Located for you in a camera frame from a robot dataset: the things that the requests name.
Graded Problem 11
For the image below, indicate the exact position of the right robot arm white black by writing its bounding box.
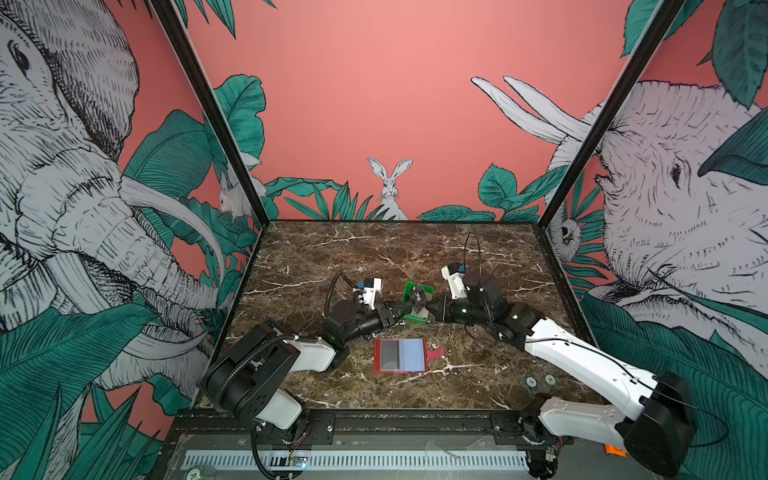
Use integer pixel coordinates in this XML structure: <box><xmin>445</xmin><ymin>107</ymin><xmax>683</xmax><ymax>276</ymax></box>
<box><xmin>426</xmin><ymin>263</ymin><xmax>696</xmax><ymax>479</ymax></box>

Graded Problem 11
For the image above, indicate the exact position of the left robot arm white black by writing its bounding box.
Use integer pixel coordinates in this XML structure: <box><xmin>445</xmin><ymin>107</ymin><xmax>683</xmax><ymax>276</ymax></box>
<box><xmin>198</xmin><ymin>299</ymin><xmax>413</xmax><ymax>431</ymax></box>

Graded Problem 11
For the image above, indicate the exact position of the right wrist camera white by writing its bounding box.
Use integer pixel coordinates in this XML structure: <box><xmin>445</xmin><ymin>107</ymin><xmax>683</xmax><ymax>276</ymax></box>
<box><xmin>441</xmin><ymin>262</ymin><xmax>467</xmax><ymax>300</ymax></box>

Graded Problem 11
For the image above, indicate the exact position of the orange connector block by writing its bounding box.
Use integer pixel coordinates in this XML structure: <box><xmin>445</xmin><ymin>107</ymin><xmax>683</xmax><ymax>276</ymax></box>
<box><xmin>604</xmin><ymin>444</ymin><xmax>628</xmax><ymax>458</ymax></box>

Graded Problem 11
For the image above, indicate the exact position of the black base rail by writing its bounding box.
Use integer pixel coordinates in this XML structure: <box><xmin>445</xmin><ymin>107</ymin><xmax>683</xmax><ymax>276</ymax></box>
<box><xmin>170</xmin><ymin>405</ymin><xmax>624</xmax><ymax>448</ymax></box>

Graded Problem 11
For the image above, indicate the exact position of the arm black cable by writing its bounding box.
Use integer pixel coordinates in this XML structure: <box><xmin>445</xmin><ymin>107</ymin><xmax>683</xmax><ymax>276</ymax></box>
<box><xmin>323</xmin><ymin>271</ymin><xmax>360</xmax><ymax>319</ymax></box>
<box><xmin>461</xmin><ymin>232</ymin><xmax>484</xmax><ymax>274</ymax></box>

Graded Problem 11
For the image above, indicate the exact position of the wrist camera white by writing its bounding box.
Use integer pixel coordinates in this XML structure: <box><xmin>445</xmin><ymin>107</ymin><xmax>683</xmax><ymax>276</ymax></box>
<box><xmin>441</xmin><ymin>262</ymin><xmax>467</xmax><ymax>300</ymax></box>
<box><xmin>357</xmin><ymin>277</ymin><xmax>382</xmax><ymax>310</ymax></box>

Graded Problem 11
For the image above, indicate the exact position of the green plastic tray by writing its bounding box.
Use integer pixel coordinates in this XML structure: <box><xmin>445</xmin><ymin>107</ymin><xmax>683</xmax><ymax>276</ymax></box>
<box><xmin>402</xmin><ymin>282</ymin><xmax>434</xmax><ymax>323</ymax></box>

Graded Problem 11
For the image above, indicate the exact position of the black frame post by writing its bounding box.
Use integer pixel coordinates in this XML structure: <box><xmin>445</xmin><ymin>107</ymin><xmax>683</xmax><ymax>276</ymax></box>
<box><xmin>150</xmin><ymin>0</ymin><xmax>270</xmax><ymax>227</ymax></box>
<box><xmin>537</xmin><ymin>0</ymin><xmax>685</xmax><ymax>230</ymax></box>

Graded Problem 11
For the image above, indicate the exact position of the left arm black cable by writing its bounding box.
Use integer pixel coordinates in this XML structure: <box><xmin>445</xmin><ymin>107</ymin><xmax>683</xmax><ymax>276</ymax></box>
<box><xmin>323</xmin><ymin>271</ymin><xmax>360</xmax><ymax>319</ymax></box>

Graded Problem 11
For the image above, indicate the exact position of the right black frame post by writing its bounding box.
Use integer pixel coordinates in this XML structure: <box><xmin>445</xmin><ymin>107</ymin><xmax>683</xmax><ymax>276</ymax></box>
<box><xmin>537</xmin><ymin>0</ymin><xmax>685</xmax><ymax>230</ymax></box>

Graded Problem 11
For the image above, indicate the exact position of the left black frame post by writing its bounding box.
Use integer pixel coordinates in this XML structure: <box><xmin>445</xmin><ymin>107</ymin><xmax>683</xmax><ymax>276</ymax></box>
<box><xmin>150</xmin><ymin>0</ymin><xmax>270</xmax><ymax>227</ymax></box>

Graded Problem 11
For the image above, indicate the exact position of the white slotted cable duct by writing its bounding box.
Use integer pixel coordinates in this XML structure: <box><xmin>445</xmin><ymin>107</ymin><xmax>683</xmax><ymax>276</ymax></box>
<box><xmin>179</xmin><ymin>450</ymin><xmax>528</xmax><ymax>472</ymax></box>

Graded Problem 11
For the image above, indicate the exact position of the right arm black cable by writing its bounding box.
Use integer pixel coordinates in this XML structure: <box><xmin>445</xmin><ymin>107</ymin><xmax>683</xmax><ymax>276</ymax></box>
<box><xmin>461</xmin><ymin>232</ymin><xmax>484</xmax><ymax>274</ymax></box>

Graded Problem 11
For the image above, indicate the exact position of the black VIP credit card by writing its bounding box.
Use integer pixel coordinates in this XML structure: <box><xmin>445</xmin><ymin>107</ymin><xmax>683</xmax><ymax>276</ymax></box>
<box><xmin>379</xmin><ymin>339</ymin><xmax>400</xmax><ymax>372</ymax></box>

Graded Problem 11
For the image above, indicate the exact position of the stack of credit cards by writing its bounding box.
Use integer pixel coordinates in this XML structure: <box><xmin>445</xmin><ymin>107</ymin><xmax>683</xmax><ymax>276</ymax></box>
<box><xmin>410</xmin><ymin>299</ymin><xmax>429</xmax><ymax>322</ymax></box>

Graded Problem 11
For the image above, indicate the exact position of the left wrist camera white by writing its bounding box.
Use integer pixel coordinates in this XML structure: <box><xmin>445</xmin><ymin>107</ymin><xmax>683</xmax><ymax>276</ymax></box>
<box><xmin>357</xmin><ymin>277</ymin><xmax>382</xmax><ymax>310</ymax></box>

